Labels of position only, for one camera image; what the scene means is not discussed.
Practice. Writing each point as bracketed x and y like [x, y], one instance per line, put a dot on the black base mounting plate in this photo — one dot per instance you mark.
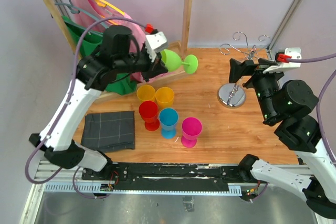
[171, 177]

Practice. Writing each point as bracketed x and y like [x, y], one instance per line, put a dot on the green tank top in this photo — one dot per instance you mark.
[90, 42]

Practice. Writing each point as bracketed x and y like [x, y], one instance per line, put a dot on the magenta wine glass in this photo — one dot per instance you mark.
[191, 129]

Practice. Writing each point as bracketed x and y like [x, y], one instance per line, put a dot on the blue wine glass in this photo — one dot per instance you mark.
[168, 119]

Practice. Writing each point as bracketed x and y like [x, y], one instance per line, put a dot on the red wine glass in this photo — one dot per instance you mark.
[148, 111]

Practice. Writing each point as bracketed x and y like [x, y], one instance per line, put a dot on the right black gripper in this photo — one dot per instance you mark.
[237, 68]

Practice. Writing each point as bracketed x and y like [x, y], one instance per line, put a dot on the green wine glass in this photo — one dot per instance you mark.
[173, 61]

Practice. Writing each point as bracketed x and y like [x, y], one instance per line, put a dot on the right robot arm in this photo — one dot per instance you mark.
[289, 107]

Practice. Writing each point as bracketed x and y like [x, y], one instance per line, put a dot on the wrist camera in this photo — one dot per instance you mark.
[155, 43]
[287, 60]

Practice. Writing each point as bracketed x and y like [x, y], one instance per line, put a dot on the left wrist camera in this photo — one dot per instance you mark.
[155, 43]

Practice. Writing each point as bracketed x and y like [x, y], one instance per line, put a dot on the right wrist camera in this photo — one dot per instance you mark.
[287, 60]

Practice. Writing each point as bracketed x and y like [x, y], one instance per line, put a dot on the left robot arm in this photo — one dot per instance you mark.
[117, 53]

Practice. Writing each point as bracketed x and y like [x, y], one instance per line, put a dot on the dark grey folded cloth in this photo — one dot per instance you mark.
[109, 132]

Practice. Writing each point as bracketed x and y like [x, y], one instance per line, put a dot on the grey clothes hanger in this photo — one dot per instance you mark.
[76, 10]

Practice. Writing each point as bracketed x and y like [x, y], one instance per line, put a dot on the pink t-shirt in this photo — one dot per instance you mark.
[103, 12]

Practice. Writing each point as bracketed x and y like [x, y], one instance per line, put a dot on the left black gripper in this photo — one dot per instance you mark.
[157, 66]

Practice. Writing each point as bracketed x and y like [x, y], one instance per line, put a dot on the wooden clothes rack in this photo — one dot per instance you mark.
[179, 46]

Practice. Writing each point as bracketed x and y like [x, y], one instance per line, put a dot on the yellow wine glass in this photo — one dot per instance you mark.
[146, 93]
[165, 97]

